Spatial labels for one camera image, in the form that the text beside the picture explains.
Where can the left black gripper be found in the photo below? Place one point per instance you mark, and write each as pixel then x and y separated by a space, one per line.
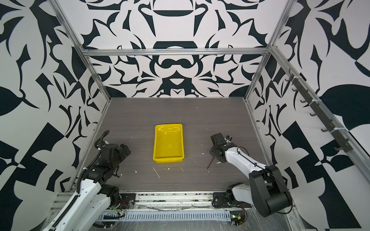
pixel 122 154

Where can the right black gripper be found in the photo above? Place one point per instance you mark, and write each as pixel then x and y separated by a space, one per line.
pixel 212 151

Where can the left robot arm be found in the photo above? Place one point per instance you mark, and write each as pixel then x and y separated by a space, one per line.
pixel 93 195

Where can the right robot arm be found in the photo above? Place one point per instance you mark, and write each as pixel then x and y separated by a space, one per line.
pixel 267 190

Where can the yellow plastic bin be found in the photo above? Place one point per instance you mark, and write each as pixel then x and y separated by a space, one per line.
pixel 169 144

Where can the small green circuit board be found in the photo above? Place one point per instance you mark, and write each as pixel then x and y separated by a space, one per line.
pixel 238 217

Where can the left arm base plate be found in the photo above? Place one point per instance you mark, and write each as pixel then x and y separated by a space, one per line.
pixel 126 200

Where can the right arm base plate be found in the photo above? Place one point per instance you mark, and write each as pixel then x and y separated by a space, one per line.
pixel 221 200

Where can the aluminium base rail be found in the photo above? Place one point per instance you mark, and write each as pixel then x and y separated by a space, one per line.
pixel 173 200

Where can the white slotted cable duct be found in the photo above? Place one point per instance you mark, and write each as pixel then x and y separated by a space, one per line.
pixel 134 216

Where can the aluminium frame back bar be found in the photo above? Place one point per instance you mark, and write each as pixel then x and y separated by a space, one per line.
pixel 180 51

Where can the aluminium frame left post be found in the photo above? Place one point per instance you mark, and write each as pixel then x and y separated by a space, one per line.
pixel 62 18

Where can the aluminium frame post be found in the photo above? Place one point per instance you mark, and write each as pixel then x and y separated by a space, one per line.
pixel 275 36
pixel 62 18

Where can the black wall hook rack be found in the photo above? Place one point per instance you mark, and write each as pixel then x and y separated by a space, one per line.
pixel 322 112

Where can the aluminium frame right post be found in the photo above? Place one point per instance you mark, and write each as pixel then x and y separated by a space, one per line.
pixel 275 36

